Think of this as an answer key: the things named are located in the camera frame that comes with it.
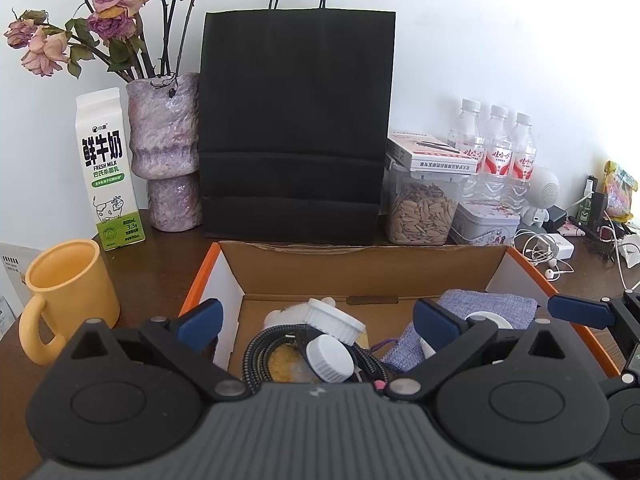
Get white box on container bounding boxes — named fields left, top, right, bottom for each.
left=386, top=132, right=477, bottom=176

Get white wired earphones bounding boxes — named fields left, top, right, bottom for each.
left=513, top=229, right=575, bottom=283

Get purple textured vase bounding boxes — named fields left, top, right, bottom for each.
left=126, top=73, right=202, bottom=233

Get water bottle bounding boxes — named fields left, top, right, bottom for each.
left=447, top=99, right=485, bottom=164
left=501, top=113, right=538, bottom=212
left=472, top=105, right=512, bottom=202

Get clear seed container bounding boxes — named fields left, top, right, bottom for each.
left=385, top=158, right=466, bottom=246

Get right water bottle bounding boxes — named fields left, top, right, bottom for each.
left=501, top=113, right=538, bottom=212

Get white round robot figure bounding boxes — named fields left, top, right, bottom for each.
left=521, top=166, right=560, bottom=228

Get white ribbed round lid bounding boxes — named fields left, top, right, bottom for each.
left=305, top=298, right=366, bottom=346

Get red cardboard box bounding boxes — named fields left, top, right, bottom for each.
left=178, top=239, right=622, bottom=386

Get middle water bottle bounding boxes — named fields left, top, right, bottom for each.
left=472, top=105, right=512, bottom=202

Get colorful snack packet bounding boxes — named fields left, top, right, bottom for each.
left=603, top=160, right=638, bottom=223

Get white green milk carton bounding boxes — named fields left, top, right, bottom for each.
left=75, top=88, right=145, bottom=252

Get left water bottle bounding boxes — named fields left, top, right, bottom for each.
left=447, top=99, right=485, bottom=164

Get black braided cable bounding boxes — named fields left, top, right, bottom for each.
left=240, top=323, right=392, bottom=386

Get dried pink rose bouquet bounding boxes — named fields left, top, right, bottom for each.
left=1, top=0, right=196, bottom=89

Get yellow ceramic mug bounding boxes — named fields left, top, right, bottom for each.
left=18, top=240, right=120, bottom=366

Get white power adapter with cable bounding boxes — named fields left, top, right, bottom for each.
left=602, top=212, right=639, bottom=292

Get white charger block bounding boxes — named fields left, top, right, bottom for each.
left=542, top=233, right=575, bottom=260

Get decorated metal tin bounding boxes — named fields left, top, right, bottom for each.
left=449, top=200, right=521, bottom=246

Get purple fabric pouch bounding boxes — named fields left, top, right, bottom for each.
left=382, top=289, right=538, bottom=372

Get white pouch with screw cap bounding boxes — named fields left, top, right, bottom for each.
left=418, top=311, right=516, bottom=361

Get white yellow plush toy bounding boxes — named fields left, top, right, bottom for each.
left=262, top=304, right=319, bottom=382

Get black charger plug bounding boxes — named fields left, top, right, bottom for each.
left=544, top=205, right=567, bottom=233

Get white round lidded jar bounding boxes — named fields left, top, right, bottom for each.
left=305, top=334, right=355, bottom=384

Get black paper bag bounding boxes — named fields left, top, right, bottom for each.
left=198, top=0, right=396, bottom=245

